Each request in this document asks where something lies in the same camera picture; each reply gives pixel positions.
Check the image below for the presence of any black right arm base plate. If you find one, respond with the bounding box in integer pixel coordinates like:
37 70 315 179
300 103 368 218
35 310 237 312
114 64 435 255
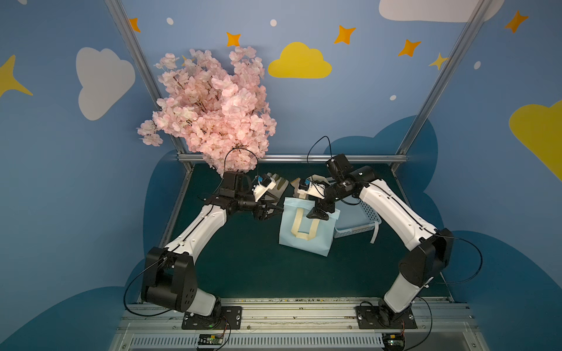
355 304 417 330

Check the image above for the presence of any left green circuit board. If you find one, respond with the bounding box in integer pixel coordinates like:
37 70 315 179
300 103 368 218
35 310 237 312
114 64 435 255
197 334 225 347

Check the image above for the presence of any aluminium frame post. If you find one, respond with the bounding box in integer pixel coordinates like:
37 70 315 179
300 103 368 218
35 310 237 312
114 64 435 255
396 0 494 158
104 0 187 154

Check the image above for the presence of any green circuit board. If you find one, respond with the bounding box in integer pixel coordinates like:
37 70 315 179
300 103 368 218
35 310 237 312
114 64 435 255
197 334 225 347
382 333 405 351

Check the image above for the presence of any pink cherry blossom tree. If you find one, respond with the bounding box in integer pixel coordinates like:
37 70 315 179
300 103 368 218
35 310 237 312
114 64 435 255
137 47 277 174

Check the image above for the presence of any aluminium frame post right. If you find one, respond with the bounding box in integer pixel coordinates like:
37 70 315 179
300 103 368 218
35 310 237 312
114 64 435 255
396 0 494 158

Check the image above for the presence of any light blue insulated delivery bag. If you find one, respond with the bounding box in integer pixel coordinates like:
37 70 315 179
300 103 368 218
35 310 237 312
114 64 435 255
279 195 340 257

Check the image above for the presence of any right green circuit board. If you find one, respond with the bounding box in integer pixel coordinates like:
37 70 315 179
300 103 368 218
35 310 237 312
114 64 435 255
382 333 405 351

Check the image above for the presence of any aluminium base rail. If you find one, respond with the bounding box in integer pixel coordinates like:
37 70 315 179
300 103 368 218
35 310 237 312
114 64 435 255
109 298 489 350

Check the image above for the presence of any aluminium rear crossbar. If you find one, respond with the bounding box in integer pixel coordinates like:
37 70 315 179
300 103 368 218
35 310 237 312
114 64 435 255
177 154 408 164

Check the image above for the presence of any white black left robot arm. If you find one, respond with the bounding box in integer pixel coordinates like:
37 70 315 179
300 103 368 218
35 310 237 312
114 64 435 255
140 171 288 317

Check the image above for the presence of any light blue perforated basket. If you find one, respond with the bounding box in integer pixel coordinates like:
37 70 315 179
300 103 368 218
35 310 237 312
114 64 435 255
334 196 382 244

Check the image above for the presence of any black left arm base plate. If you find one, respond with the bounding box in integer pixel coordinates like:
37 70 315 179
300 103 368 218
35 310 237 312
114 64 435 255
181 306 243 331

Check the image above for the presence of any aluminium frame post left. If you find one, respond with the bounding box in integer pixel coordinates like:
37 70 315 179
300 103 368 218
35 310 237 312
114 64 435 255
104 0 187 154

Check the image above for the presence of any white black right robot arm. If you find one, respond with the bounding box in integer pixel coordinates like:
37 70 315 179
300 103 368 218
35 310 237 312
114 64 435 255
299 154 454 325

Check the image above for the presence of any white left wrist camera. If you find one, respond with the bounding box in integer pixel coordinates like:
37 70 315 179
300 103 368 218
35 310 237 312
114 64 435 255
253 173 278 202

